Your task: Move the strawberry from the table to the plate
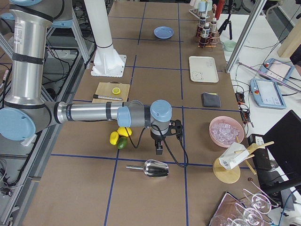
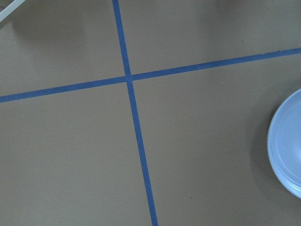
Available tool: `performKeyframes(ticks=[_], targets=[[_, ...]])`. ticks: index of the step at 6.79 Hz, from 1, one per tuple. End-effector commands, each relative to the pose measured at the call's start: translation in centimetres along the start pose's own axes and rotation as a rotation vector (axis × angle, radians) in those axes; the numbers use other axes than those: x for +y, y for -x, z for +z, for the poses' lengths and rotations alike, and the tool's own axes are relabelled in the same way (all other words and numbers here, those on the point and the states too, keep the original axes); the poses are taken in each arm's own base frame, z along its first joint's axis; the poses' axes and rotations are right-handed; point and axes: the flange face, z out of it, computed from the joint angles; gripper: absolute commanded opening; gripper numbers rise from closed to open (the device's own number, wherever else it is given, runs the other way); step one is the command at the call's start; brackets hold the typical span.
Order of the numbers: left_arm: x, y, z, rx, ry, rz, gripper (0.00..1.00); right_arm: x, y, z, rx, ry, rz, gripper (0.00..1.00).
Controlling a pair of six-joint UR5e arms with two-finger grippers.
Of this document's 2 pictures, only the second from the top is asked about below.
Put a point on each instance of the blue round plate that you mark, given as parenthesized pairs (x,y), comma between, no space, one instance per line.
(284,143)

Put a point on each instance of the white metal stand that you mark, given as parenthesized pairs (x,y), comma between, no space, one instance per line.
(8,6)

